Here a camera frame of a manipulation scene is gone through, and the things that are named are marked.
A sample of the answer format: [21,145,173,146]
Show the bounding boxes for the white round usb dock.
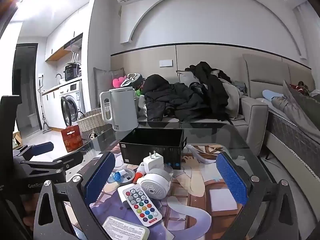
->
[107,168,136,186]

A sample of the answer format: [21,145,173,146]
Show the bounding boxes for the white labelled box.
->
[103,216,150,240]

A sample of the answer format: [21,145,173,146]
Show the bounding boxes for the white tube red cap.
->
[133,162,146,183]

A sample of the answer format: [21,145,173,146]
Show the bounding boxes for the white remote colourful buttons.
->
[118,184,163,228]

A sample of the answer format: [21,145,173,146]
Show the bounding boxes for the white round speaker device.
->
[137,168,172,200]

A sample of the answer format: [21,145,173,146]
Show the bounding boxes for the white wall charger plug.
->
[143,151,164,173]

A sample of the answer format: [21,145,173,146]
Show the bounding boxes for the red gift bag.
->
[61,125,83,153]

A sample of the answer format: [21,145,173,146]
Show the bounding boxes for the wicker basket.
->
[78,108,110,134]

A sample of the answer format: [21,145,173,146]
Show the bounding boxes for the white washing machine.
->
[59,80,85,127]

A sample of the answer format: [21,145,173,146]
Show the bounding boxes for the grey bed with quilt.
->
[241,54,319,205]

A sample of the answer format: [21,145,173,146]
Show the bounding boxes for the black storage box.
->
[119,128,187,170]

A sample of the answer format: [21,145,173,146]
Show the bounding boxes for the grey sofa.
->
[100,62,268,155]

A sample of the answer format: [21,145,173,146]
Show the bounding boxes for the white electric kettle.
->
[99,87,138,132]

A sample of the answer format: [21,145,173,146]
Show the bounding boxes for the black kitchen appliance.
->
[64,62,81,81]

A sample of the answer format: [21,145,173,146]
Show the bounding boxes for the pink plush toy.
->
[112,76,126,88]

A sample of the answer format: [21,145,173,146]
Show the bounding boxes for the black jacket pile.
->
[141,61,231,122]

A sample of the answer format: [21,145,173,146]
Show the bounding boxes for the helmet on sofa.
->
[120,73,143,90]

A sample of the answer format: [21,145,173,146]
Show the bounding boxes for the white wall socket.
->
[159,60,173,68]

